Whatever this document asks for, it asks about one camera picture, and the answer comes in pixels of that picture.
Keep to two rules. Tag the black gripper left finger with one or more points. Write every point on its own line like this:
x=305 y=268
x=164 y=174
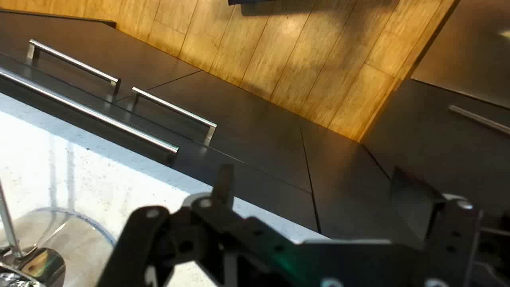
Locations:
x=145 y=254

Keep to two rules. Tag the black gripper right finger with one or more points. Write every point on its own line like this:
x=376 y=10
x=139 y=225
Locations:
x=446 y=232

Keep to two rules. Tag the silver ladle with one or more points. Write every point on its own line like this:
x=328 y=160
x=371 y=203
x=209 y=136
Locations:
x=26 y=265

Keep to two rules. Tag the stainless steel saucepan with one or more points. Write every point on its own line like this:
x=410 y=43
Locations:
x=83 y=244

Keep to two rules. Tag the dark lower cabinet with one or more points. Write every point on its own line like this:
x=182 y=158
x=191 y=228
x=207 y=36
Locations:
x=281 y=161

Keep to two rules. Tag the bottom drawer steel handle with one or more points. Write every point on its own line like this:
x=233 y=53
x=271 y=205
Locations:
x=171 y=107

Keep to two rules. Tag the drawer steel handle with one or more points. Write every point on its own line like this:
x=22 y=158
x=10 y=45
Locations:
x=171 y=107
x=86 y=110
x=35 y=48

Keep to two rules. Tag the upper drawer steel handle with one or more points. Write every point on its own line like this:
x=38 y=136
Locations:
x=86 y=110

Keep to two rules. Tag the lower drawer steel handle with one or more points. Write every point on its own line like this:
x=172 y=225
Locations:
x=35 y=48

